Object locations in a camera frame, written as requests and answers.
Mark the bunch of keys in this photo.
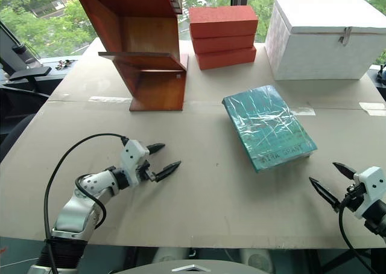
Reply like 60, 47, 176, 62
55, 59, 77, 72

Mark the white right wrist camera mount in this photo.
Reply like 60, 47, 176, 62
352, 166, 386, 220

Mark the dark object with cable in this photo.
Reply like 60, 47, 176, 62
375, 56, 386, 88

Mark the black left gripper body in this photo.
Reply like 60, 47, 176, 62
136, 159, 157, 183

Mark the black cylindrical desk object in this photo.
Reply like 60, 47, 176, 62
11, 43, 40, 69

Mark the wooden shelf stand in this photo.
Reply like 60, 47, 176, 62
71, 0, 189, 112

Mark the white rounded shape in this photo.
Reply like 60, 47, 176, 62
240, 248, 276, 273

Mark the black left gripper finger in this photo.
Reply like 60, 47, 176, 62
154, 160, 182, 183
146, 142, 166, 155

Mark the metal box latch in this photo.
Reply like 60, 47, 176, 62
338, 27, 353, 47

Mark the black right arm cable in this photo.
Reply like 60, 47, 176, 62
338, 194, 379, 274

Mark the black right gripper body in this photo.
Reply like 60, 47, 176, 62
340, 180, 368, 213

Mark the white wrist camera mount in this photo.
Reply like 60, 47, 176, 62
119, 138, 151, 188
352, 166, 386, 220

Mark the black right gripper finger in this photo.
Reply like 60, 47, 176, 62
332, 162, 356, 181
308, 177, 342, 212

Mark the teal plastic-wrapped book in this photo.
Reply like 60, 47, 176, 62
221, 84, 318, 173

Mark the large red brick block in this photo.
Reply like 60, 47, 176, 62
188, 5, 259, 40

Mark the grey rounded robot body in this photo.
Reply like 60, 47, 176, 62
116, 263, 270, 274

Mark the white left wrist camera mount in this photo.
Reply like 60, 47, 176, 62
119, 138, 151, 188

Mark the white wooden lidded box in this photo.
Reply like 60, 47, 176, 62
265, 0, 386, 81

